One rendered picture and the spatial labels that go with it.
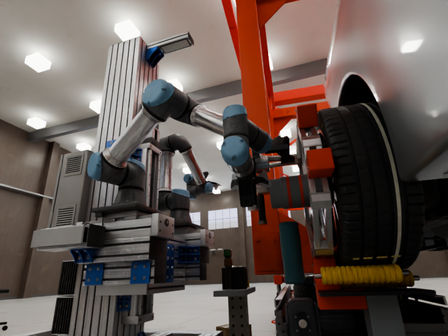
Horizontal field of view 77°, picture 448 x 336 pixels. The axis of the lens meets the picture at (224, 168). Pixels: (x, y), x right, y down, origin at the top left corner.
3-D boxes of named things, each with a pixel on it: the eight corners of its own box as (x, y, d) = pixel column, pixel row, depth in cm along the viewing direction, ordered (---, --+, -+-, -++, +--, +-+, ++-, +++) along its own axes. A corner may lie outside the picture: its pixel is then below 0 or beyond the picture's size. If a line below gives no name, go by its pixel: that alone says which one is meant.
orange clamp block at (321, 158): (331, 177, 93) (335, 167, 85) (307, 179, 95) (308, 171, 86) (328, 157, 95) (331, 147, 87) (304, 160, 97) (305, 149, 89)
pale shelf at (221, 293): (245, 296, 145) (244, 289, 146) (213, 297, 149) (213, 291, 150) (255, 291, 184) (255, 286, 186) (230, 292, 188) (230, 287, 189)
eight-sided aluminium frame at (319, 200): (341, 251, 85) (314, 99, 104) (318, 253, 86) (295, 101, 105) (324, 259, 134) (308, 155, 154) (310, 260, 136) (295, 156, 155)
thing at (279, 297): (293, 345, 147) (289, 299, 155) (275, 345, 149) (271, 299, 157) (295, 301, 372) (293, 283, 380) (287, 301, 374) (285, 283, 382)
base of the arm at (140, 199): (104, 208, 124) (107, 187, 128) (126, 215, 137) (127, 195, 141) (133, 205, 120) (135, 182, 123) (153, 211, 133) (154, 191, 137)
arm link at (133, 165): (149, 189, 133) (151, 163, 138) (125, 183, 123) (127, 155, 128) (134, 194, 140) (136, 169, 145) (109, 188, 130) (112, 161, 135)
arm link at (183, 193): (181, 207, 168) (181, 185, 173) (165, 210, 175) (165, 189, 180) (193, 210, 178) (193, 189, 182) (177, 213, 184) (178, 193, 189)
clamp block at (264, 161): (269, 167, 107) (267, 155, 109) (245, 170, 109) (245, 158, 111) (270, 172, 112) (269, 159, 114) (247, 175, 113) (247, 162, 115)
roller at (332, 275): (413, 282, 88) (409, 263, 90) (315, 285, 94) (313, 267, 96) (407, 282, 93) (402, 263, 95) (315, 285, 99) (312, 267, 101)
